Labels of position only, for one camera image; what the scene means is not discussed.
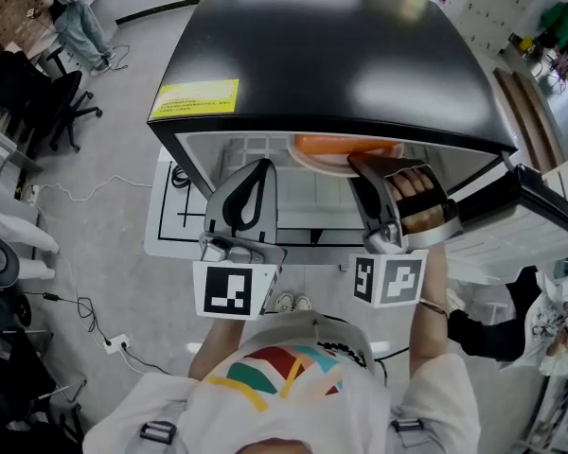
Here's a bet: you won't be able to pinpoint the person's left forearm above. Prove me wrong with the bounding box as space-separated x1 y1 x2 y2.
187 316 245 382

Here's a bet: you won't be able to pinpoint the thin wrist bracelet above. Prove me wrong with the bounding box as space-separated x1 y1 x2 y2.
418 298 451 320

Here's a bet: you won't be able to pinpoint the white plate of orange food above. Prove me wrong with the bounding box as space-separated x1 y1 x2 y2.
286 133 405 179

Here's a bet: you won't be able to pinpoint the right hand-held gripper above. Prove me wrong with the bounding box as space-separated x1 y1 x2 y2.
347 151 465 309

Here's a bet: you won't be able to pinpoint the green jacket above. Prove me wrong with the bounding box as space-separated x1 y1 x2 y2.
538 1 568 50

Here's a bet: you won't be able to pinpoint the white locker cabinet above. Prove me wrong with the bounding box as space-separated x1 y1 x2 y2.
457 0 553 57

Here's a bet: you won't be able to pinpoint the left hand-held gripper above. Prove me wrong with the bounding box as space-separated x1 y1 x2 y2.
192 157 289 321

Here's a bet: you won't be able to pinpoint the black mini fridge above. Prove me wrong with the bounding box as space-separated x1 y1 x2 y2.
146 0 568 286

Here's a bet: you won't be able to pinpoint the white power strip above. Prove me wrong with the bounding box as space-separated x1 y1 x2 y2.
102 334 131 356

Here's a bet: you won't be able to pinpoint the wooden boards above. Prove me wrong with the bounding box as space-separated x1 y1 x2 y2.
493 67 567 175

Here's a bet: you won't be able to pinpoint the black cable with adapter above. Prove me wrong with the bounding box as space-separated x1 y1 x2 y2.
22 290 113 347

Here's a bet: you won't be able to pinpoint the coiled black cable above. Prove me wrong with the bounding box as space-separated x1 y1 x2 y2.
170 165 191 190

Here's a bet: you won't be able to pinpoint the white table with black lines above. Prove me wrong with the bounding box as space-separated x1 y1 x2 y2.
143 147 364 268

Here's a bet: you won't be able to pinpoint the person's right forearm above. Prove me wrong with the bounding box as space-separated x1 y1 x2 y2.
408 242 452 364

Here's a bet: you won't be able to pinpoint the black office chair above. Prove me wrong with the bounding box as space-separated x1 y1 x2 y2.
0 45 104 153

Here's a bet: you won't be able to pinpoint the person's right hand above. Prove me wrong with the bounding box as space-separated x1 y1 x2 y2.
388 168 449 236

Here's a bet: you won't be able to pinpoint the white floor cable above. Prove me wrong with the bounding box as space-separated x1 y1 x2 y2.
29 173 153 203

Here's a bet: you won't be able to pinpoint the person's white printed shirt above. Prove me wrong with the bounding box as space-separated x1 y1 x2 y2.
82 309 482 454

